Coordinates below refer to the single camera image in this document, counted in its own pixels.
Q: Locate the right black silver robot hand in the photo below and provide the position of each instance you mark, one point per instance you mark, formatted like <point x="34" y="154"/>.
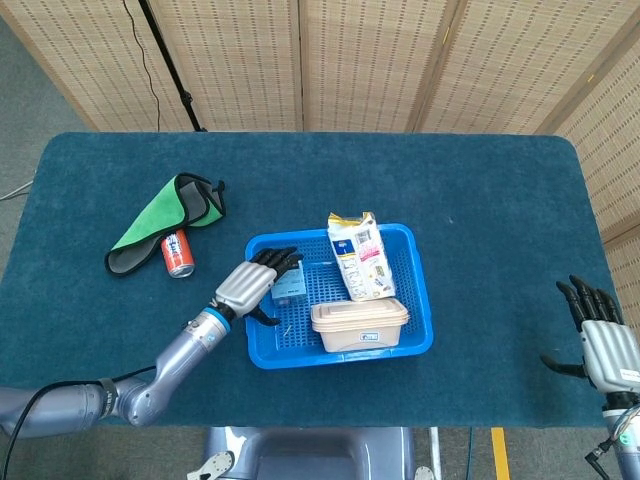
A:
<point x="610" y="355"/>

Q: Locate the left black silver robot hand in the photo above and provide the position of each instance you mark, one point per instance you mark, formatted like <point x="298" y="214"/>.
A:
<point x="245" y="287"/>

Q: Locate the small blue cardboard box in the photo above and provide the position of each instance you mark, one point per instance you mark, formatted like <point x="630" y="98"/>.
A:
<point x="290" y="287"/>

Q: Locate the orange soda can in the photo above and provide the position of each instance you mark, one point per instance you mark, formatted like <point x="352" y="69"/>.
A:
<point x="177" y="255"/>

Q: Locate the green microfiber cloth black edge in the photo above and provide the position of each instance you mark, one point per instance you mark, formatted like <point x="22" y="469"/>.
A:
<point x="150" y="220"/>

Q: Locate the white printed snack bag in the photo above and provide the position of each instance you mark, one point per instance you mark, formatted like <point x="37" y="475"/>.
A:
<point x="360" y="260"/>

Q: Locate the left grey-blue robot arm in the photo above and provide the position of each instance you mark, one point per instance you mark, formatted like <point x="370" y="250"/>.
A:
<point x="185" y="350"/>

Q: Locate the blue perforated plastic basket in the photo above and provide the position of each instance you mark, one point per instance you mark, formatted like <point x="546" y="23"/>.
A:
<point x="415" y="310"/>

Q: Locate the small white stick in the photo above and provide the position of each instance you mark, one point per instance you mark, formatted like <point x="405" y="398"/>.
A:
<point x="287" y="330"/>

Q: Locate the beige stacked plastic food containers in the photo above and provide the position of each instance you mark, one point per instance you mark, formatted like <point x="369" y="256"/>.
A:
<point x="355" y="325"/>

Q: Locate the teal carpet table cover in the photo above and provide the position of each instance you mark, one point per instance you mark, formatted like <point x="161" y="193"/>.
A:
<point x="350" y="170"/>

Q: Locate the grey-blue robot torso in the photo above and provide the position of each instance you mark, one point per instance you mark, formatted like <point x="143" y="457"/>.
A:
<point x="310" y="455"/>

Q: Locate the black tripod stand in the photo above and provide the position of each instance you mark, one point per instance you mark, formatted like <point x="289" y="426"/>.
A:
<point x="170" y="67"/>

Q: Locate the bamboo folding screen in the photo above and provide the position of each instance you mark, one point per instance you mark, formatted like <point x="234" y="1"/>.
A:
<point x="370" y="60"/>

